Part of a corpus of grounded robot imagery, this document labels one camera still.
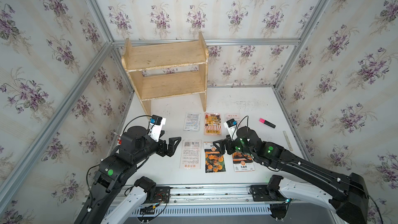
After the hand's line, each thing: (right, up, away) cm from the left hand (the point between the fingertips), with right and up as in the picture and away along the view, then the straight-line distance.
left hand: (174, 137), depth 63 cm
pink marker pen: (+54, +1, +36) cm, 65 cm away
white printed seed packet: (+6, +1, +38) cm, 38 cm away
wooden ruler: (+64, -12, +26) cm, 70 cm away
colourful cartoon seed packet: (+19, 0, +35) cm, 40 cm away
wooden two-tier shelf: (-13, +38, +52) cm, 65 cm away
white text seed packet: (+5, -15, +23) cm, 28 cm away
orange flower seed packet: (+34, -19, +20) cm, 44 cm away
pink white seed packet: (+35, +4, +40) cm, 54 cm away
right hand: (+21, -4, +12) cm, 24 cm away
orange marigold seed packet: (+18, -18, +21) cm, 33 cm away
